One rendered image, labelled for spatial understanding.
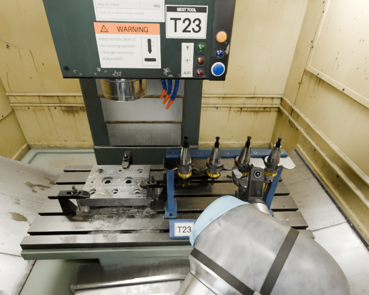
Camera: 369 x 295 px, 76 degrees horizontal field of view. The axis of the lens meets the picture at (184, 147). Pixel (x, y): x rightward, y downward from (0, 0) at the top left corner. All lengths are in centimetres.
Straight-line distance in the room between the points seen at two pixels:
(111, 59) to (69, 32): 11
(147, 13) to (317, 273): 60
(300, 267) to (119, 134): 131
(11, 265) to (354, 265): 151
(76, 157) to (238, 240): 185
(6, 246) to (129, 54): 116
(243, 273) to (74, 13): 64
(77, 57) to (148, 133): 89
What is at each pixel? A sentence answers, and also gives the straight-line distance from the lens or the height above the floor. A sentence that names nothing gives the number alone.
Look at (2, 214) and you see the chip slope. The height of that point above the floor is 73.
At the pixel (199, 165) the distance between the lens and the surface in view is 87.
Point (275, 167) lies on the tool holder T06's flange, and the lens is 94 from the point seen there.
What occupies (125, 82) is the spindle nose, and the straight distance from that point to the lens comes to 83.
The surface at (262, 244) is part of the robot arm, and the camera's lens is 40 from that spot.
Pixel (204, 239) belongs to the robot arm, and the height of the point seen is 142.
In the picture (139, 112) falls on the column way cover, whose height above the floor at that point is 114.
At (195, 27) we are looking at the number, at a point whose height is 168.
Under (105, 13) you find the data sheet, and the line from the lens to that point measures 66.
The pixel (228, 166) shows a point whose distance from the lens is 89.
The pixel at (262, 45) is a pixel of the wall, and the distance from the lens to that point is 180.
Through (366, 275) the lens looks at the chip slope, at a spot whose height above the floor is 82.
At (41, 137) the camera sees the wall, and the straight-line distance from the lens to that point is 223.
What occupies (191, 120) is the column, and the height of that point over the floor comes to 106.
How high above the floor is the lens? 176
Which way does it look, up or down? 34 degrees down
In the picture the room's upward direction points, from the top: 2 degrees clockwise
